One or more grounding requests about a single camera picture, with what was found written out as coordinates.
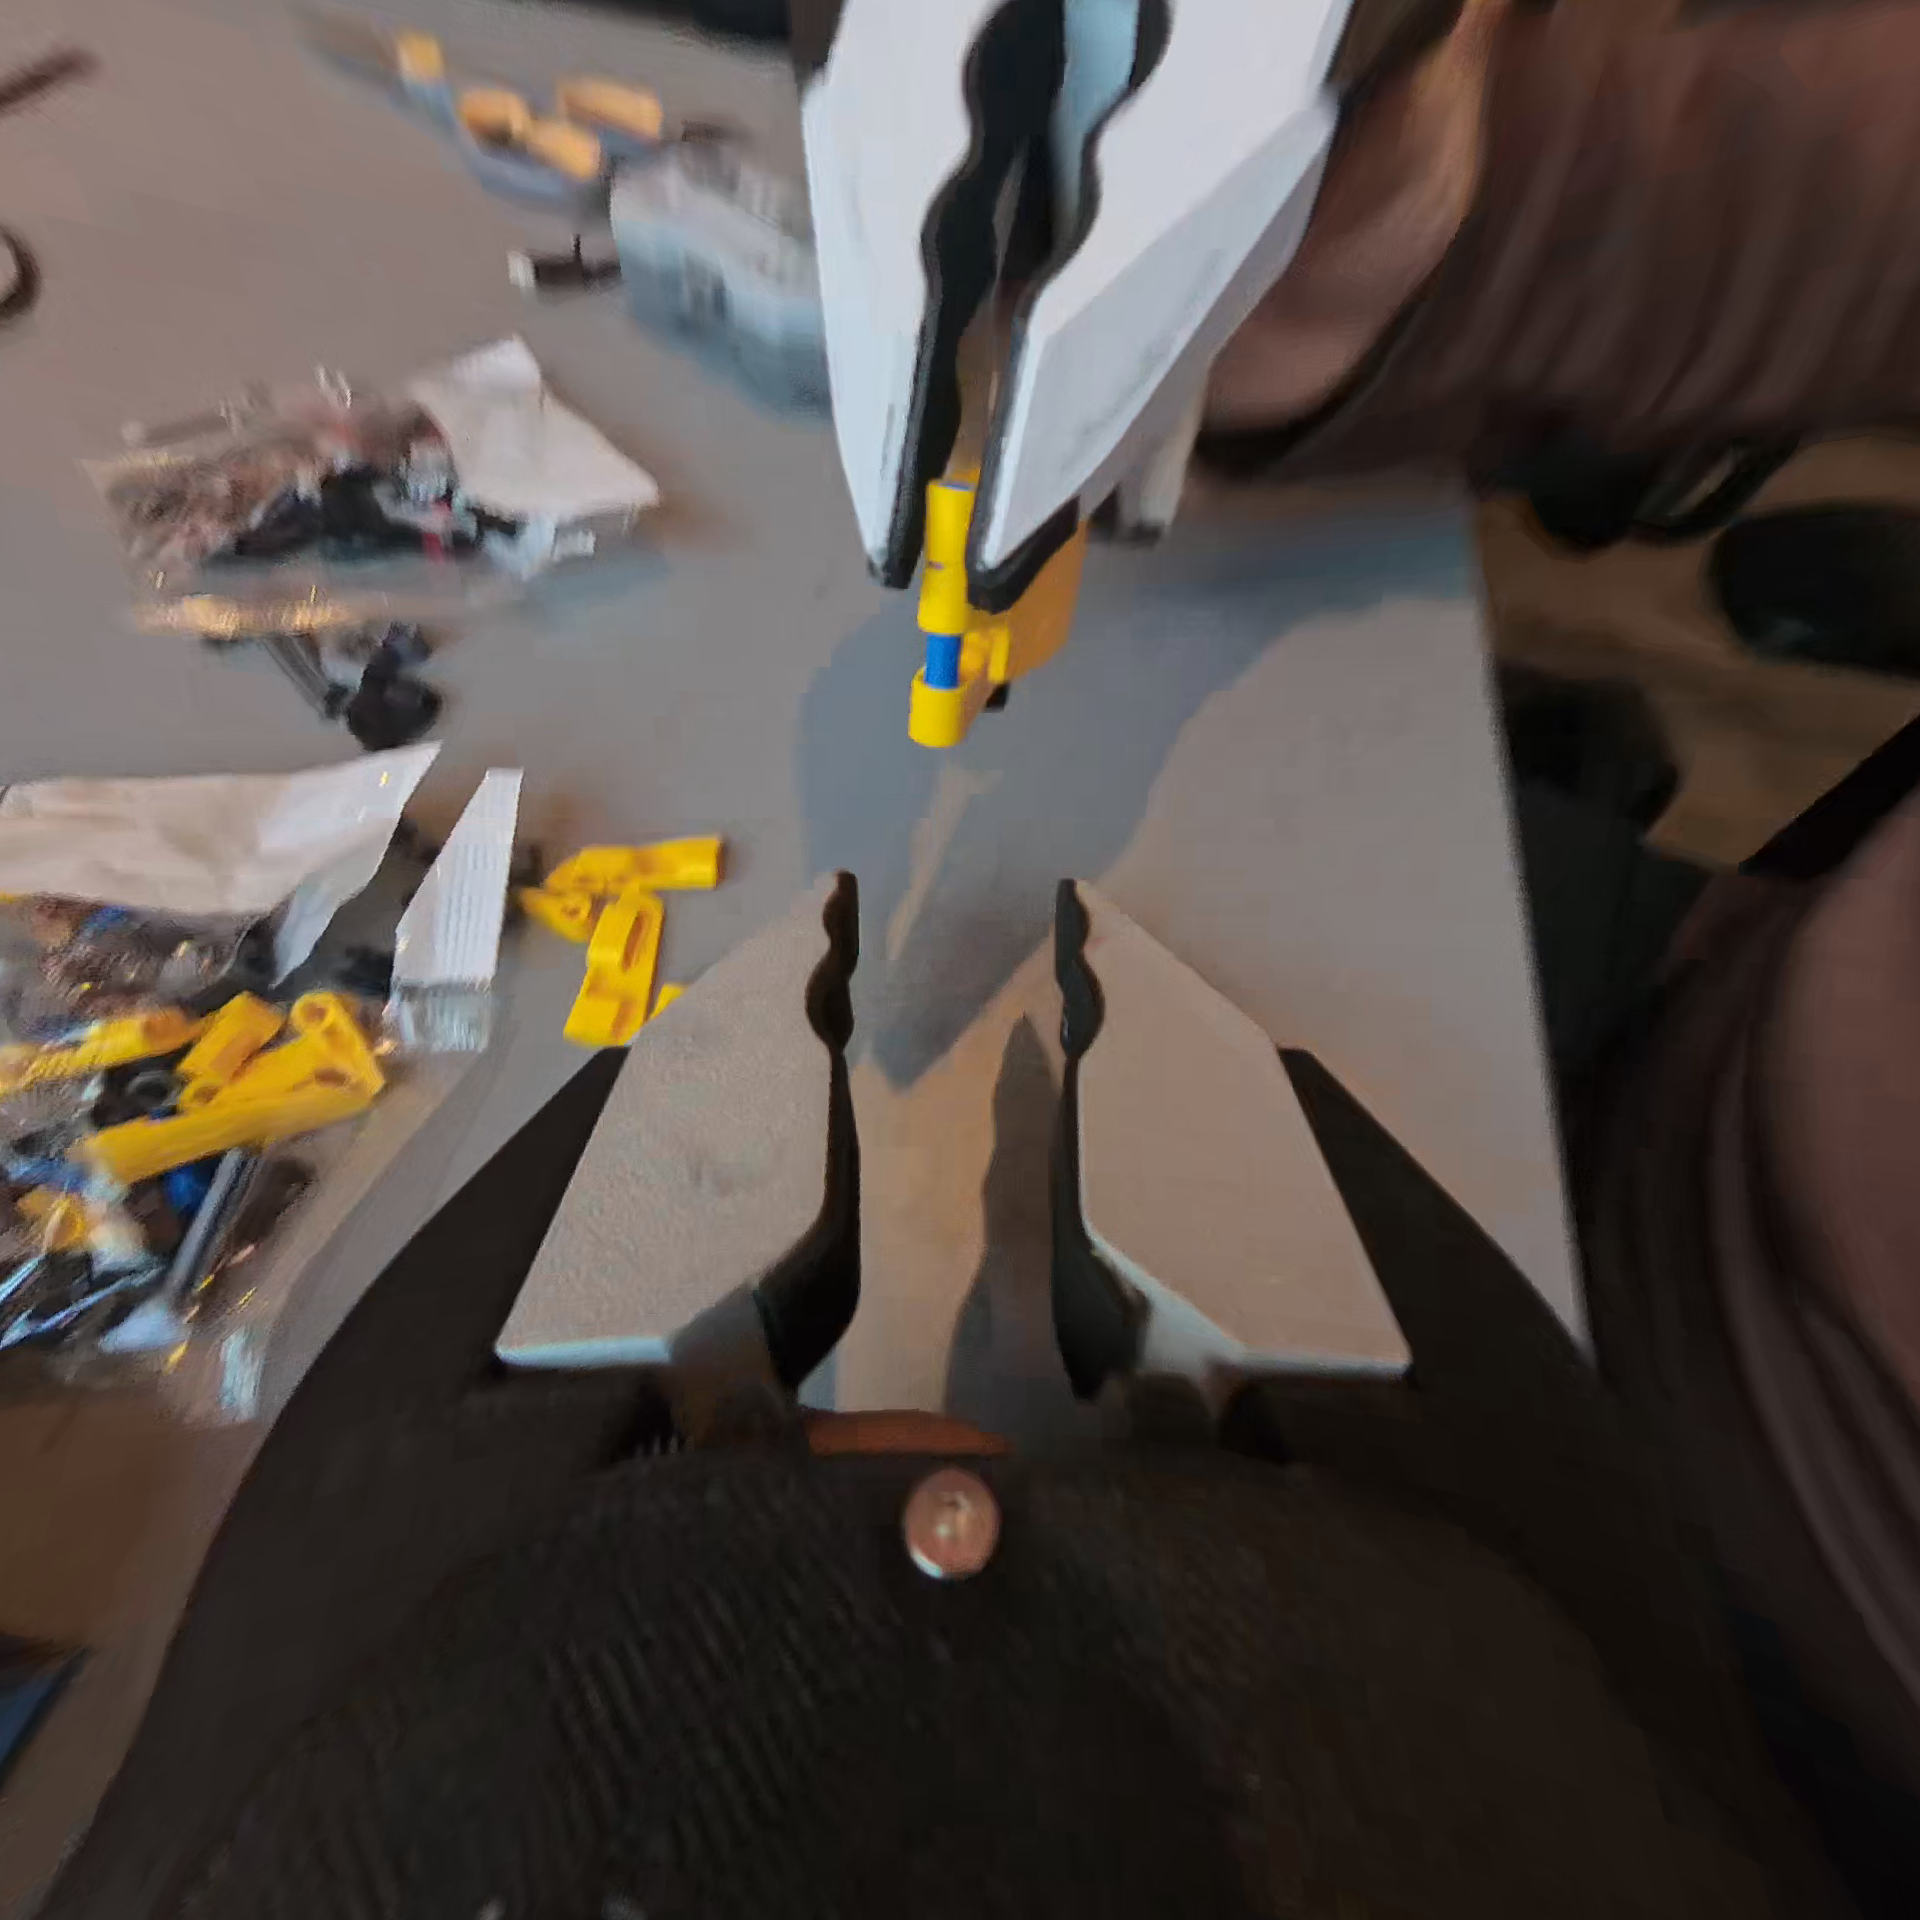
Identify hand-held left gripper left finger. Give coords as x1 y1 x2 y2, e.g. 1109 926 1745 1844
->
497 871 866 1383

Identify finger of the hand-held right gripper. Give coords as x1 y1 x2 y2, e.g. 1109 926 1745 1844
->
801 0 1068 590
967 0 1357 616

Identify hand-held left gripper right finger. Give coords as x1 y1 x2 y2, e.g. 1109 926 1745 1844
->
1052 878 1416 1394

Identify yellow beam black pin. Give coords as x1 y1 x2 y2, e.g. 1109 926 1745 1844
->
911 470 992 751

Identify grey desk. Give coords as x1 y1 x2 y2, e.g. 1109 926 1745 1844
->
0 0 1593 1801

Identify grey electronic control box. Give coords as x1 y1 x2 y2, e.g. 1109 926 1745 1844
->
611 134 827 406

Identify yellow L-shaped piece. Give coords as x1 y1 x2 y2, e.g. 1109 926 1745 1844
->
562 890 668 1049

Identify yellow angled beam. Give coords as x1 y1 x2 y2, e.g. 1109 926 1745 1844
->
556 839 729 898

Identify grey yellow hand tool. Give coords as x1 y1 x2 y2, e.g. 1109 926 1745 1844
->
385 32 677 188

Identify plastic bag of yellow parts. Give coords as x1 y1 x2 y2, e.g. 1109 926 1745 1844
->
0 745 529 1416

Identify plastic bag of black parts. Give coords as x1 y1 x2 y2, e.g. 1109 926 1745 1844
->
91 336 663 637

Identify loose black connector parts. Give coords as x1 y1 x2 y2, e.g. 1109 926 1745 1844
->
272 614 452 751

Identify black mesh chair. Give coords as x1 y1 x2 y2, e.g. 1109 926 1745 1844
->
1713 496 1920 676

